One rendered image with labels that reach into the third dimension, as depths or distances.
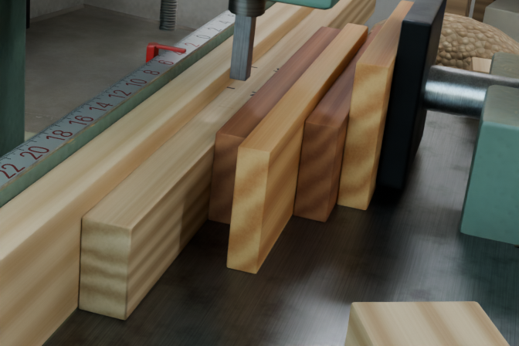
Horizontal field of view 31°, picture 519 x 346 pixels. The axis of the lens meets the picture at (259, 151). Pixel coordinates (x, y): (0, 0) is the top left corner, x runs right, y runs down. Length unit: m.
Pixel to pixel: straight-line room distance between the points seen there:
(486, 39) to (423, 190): 0.25
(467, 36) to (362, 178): 0.29
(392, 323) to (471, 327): 0.03
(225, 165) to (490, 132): 0.12
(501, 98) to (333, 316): 0.16
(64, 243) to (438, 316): 0.13
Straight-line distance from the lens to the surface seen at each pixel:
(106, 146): 0.40
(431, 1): 0.52
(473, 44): 0.74
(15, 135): 0.68
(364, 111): 0.46
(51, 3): 4.39
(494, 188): 0.47
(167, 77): 0.48
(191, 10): 4.31
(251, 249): 0.40
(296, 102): 0.45
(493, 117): 0.46
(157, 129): 0.42
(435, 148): 0.58
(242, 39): 0.49
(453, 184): 0.53
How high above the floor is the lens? 1.10
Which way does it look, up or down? 22 degrees down
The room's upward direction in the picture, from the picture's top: 6 degrees clockwise
